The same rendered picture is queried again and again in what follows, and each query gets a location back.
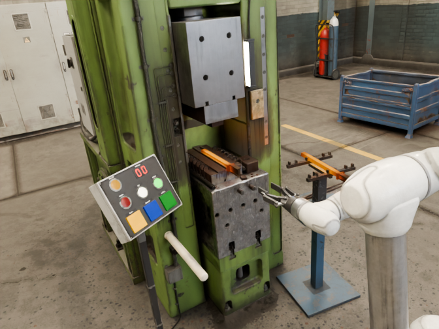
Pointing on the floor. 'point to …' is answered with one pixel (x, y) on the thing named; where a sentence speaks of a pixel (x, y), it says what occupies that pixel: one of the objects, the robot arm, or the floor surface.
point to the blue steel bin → (390, 98)
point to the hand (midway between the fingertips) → (268, 189)
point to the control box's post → (149, 279)
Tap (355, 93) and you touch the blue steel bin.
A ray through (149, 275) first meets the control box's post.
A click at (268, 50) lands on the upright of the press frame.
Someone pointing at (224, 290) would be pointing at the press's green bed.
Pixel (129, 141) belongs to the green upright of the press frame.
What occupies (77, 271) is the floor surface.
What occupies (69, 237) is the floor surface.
